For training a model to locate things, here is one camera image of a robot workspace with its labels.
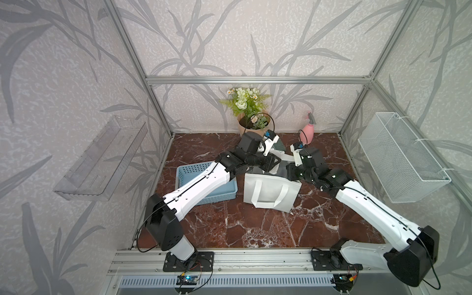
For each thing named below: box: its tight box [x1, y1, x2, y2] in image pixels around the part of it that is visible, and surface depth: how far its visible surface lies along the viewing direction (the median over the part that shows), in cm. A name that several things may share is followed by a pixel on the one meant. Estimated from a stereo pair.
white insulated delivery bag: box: [243, 173, 302, 214], surface depth 75 cm
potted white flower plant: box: [219, 87, 272, 136], surface depth 96 cm
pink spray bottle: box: [299, 111, 317, 146], surface depth 110 cm
